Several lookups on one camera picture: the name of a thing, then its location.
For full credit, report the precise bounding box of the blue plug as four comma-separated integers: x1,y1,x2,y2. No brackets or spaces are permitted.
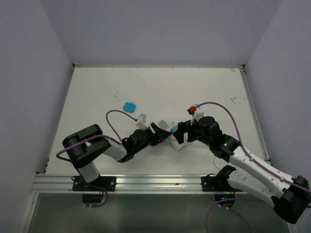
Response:
123,102,136,113

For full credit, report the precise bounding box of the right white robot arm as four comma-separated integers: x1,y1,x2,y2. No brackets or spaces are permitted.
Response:
172,116,311,224

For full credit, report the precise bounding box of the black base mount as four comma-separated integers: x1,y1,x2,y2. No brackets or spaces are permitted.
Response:
200,174,242,192
71,176,117,192

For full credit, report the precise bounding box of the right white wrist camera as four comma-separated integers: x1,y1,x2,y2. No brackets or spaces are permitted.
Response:
187,104,204,125

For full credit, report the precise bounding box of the aluminium right side rail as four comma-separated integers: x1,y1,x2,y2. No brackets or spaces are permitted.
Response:
238,65,272,165

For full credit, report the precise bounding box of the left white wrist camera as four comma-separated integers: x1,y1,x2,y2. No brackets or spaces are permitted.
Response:
136,114,148,130

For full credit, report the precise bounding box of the teal plug adapter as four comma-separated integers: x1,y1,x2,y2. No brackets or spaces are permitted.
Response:
170,121,178,133

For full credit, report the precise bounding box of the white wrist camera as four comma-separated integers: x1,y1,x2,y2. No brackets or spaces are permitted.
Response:
187,104,204,125
136,114,148,130

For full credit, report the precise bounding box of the aluminium rail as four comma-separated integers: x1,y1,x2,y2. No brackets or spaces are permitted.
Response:
31,173,287,195
238,65,272,165

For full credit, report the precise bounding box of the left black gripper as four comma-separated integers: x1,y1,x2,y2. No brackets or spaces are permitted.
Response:
134,122,171,153

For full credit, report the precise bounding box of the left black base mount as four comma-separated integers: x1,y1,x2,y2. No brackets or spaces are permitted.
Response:
71,176,117,192

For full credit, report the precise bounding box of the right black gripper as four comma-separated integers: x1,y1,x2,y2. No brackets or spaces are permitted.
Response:
173,119,212,147

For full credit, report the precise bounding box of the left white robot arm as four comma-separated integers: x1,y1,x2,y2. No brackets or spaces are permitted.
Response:
56,123,172,191

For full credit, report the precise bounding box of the white power strip socket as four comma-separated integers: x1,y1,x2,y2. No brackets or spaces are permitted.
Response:
158,120,185,151

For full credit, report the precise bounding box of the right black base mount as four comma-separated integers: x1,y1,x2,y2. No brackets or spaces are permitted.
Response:
200,174,242,192

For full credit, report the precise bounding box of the aluminium front rail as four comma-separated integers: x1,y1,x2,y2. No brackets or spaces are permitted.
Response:
31,173,287,195

